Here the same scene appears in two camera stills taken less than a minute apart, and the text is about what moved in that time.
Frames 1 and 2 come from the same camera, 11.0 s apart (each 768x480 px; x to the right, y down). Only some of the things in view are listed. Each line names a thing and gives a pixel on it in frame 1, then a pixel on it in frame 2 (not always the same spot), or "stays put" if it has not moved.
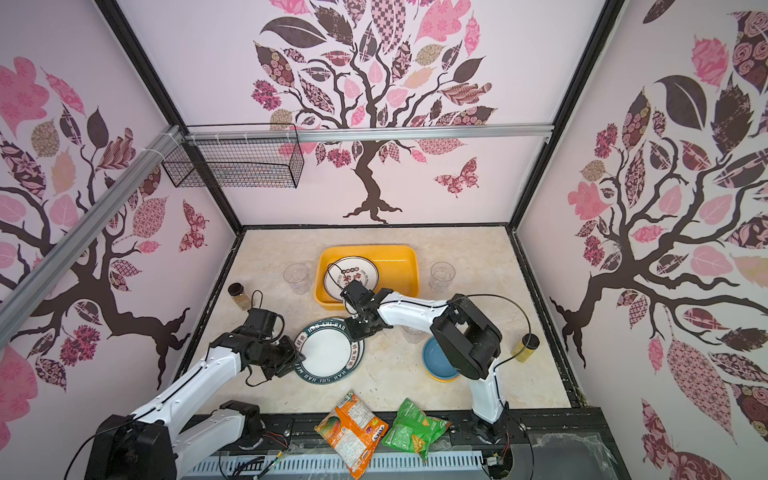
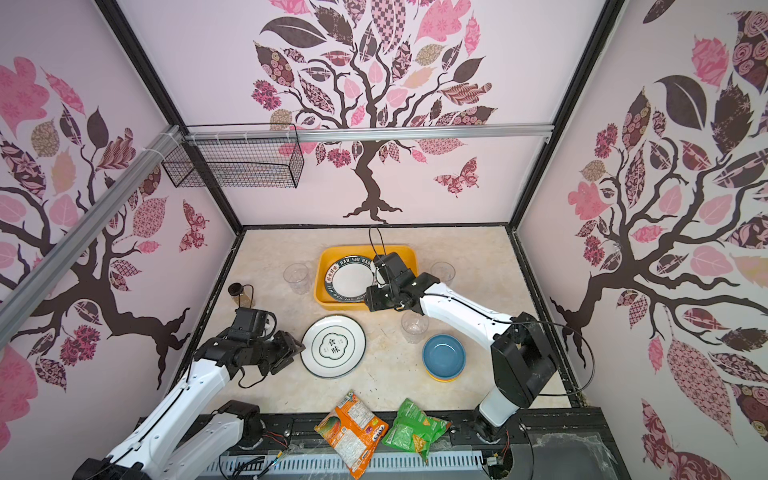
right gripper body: (362, 315) to (382, 299)
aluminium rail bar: (27, 289) stays put
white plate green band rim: (331, 356) to (348, 278)
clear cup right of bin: (441, 277) stays put
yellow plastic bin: (397, 266) stays put
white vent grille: (323, 466) stays put
